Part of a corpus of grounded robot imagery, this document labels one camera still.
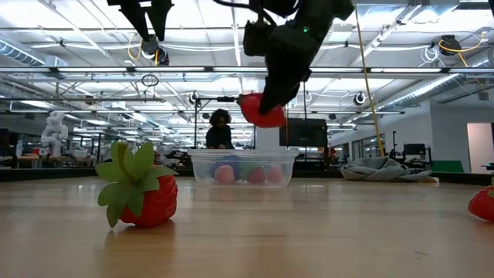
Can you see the black rig stand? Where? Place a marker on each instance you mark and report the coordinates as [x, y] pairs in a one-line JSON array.
[[225, 99]]

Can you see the green board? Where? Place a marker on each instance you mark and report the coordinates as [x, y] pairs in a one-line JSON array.
[[447, 167]]

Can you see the purple toy grapes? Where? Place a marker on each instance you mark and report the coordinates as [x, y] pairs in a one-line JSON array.
[[231, 160]]

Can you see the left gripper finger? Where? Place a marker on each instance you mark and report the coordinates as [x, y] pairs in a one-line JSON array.
[[139, 15], [162, 11]]

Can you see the black wall screen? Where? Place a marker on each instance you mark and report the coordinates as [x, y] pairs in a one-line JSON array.
[[305, 133]]

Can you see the grey ceiling duct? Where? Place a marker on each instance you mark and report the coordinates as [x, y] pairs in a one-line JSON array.
[[15, 54], [424, 90]]

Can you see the small black monitor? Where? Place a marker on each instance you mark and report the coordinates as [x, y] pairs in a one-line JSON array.
[[413, 149]]

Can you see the red toy tomato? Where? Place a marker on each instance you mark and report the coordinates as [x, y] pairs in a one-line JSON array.
[[251, 112]]

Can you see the clear plastic container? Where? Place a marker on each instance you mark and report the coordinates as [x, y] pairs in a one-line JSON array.
[[239, 153]]

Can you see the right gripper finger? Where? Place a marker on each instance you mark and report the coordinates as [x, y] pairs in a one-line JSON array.
[[283, 90]]

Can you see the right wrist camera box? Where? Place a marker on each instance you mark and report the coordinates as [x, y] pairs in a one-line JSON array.
[[255, 38]]

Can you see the person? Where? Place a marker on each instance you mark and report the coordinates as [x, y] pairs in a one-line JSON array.
[[220, 137]]

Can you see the grey crumpled cloth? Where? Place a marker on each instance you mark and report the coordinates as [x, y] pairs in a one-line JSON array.
[[378, 170]]

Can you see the long light bar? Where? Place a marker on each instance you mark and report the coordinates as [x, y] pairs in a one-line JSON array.
[[96, 70]]

